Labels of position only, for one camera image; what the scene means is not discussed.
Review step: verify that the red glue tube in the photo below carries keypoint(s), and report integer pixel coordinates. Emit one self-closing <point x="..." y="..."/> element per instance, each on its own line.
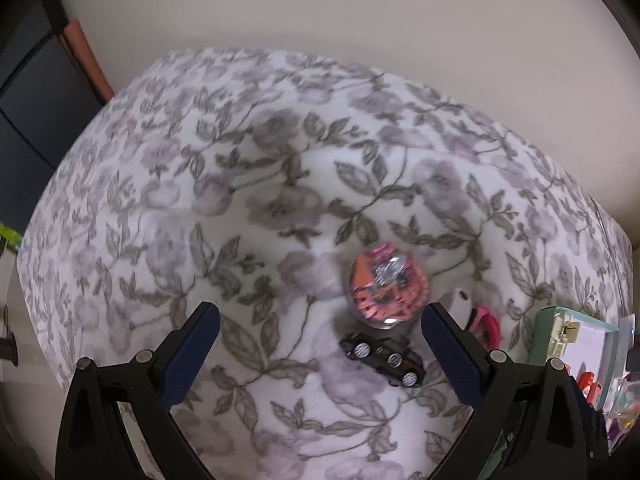
<point x="591" y="388"/>

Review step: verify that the pink kids smartwatch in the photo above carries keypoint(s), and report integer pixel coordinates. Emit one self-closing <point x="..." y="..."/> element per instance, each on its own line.
<point x="485" y="327"/>

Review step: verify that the teal white box lid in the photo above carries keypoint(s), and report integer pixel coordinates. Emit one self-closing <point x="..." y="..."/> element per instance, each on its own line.
<point x="575" y="349"/>

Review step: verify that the black toy car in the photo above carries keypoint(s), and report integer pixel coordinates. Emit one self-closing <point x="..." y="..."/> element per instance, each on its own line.
<point x="392" y="358"/>

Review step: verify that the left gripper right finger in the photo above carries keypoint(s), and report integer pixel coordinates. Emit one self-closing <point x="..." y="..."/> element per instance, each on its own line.
<point x="476" y="376"/>

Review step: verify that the cream hair claw clip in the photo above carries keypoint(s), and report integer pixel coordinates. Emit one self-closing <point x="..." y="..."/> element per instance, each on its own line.
<point x="563" y="332"/>

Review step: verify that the floral grey white blanket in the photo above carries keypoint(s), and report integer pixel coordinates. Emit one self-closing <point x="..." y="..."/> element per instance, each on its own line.
<point x="250" y="179"/>

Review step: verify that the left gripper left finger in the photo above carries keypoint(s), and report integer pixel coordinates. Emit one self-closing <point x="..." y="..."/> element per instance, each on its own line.
<point x="93" y="442"/>

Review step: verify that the clear ball with pink bands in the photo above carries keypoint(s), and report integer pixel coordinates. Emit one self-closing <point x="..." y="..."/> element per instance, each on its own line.
<point x="386" y="286"/>

